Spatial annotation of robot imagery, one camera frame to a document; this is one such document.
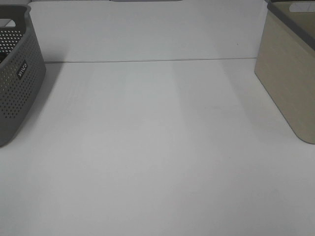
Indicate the beige plastic basket grey rim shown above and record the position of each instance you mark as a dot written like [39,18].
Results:
[285,63]

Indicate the grey perforated plastic basket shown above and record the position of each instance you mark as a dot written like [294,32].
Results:
[22,69]

